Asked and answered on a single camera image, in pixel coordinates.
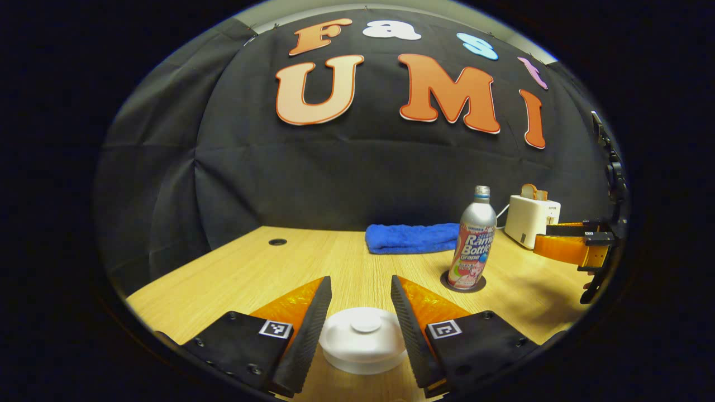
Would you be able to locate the white toaster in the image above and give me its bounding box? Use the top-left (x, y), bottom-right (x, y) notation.
top-left (504, 194), bottom-right (561, 250)

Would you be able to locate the white teacup lid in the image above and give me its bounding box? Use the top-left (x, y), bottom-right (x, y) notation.
top-left (320, 307), bottom-right (408, 358)

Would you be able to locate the blue towel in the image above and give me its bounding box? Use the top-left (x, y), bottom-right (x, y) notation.
top-left (365, 223), bottom-right (461, 255)

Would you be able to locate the dark round coaster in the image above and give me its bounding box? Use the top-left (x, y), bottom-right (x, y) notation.
top-left (440, 270), bottom-right (487, 294)

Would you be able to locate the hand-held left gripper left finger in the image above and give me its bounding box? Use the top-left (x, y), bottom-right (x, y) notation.
top-left (179, 275), bottom-right (333, 398)

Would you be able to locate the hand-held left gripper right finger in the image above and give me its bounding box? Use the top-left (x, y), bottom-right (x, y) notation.
top-left (390, 275), bottom-right (540, 398)

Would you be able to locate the silver water bottle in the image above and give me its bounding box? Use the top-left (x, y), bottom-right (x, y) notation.
top-left (448, 185), bottom-right (497, 290)

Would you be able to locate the black metal stand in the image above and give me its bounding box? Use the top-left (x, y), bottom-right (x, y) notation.
top-left (591, 111), bottom-right (626, 204)

